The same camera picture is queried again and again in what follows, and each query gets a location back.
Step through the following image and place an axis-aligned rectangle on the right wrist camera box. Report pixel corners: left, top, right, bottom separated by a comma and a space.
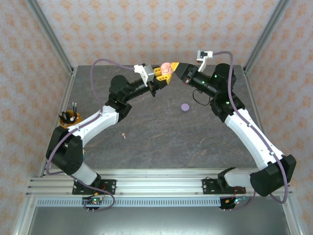
196, 50, 214, 73

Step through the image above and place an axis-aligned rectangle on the grey metal panel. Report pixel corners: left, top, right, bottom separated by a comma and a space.
13, 197, 301, 235

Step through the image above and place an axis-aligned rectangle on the thin black wire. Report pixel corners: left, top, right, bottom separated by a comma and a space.
192, 89, 214, 106

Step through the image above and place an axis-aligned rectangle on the aluminium table side rail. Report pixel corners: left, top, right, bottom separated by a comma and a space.
242, 66, 279, 176
38, 68, 77, 177

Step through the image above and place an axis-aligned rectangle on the grey slotted cable duct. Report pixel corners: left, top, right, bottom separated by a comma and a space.
36, 198, 222, 208

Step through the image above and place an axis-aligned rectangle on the yellow pen cup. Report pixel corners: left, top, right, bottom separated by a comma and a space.
60, 110, 83, 129

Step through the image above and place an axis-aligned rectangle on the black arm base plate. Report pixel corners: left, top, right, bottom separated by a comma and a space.
201, 178, 246, 195
72, 179, 117, 195

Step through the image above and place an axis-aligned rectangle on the purple cable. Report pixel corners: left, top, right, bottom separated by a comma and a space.
45, 58, 135, 212
212, 50, 291, 211

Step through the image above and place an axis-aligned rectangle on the small controller board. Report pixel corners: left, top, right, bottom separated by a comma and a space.
220, 195, 247, 211
82, 197, 105, 212

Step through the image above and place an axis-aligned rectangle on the aluminium mounting rail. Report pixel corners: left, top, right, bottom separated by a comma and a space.
25, 168, 293, 196

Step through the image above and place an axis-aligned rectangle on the aluminium corner post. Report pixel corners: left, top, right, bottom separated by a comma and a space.
244, 0, 291, 73
25, 0, 74, 74

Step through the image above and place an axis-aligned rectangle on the pink earbud charging case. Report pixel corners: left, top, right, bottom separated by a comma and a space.
160, 62, 175, 75

